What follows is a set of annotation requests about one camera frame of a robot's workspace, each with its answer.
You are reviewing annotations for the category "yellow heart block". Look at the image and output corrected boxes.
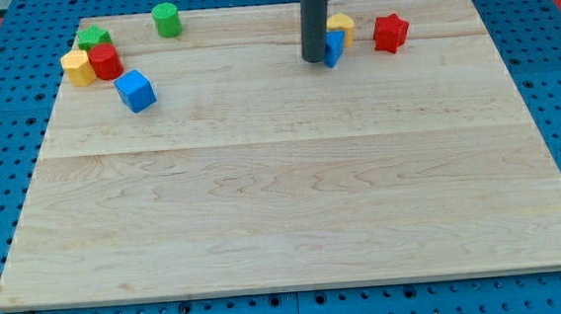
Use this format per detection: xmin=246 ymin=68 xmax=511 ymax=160
xmin=327 ymin=13 xmax=356 ymax=47

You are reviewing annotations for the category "blue cube block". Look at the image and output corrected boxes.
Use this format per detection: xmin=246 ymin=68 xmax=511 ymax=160
xmin=114 ymin=69 xmax=157 ymax=114

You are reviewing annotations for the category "blue triangle block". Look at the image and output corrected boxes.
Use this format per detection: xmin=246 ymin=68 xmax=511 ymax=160
xmin=323 ymin=30 xmax=346 ymax=68

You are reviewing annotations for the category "light wooden board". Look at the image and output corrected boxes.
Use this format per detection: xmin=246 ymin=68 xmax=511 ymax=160
xmin=0 ymin=0 xmax=561 ymax=313

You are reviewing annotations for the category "red star block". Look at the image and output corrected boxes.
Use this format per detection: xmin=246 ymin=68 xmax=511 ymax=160
xmin=373 ymin=14 xmax=409 ymax=54

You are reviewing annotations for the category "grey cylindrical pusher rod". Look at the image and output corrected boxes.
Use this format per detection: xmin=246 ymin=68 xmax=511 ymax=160
xmin=299 ymin=0 xmax=328 ymax=64

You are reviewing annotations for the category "green cylinder block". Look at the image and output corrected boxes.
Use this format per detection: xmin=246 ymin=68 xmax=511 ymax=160
xmin=151 ymin=2 xmax=183 ymax=39

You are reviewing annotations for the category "red cylinder block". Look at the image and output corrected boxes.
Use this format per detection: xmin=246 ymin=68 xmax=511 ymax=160
xmin=88 ymin=43 xmax=124 ymax=80

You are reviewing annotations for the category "yellow hexagon block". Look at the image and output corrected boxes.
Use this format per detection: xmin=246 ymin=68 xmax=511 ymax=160
xmin=60 ymin=49 xmax=97 ymax=87

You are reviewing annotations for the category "green star block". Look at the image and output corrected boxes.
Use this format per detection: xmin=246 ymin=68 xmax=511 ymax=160
xmin=77 ymin=25 xmax=113 ymax=51

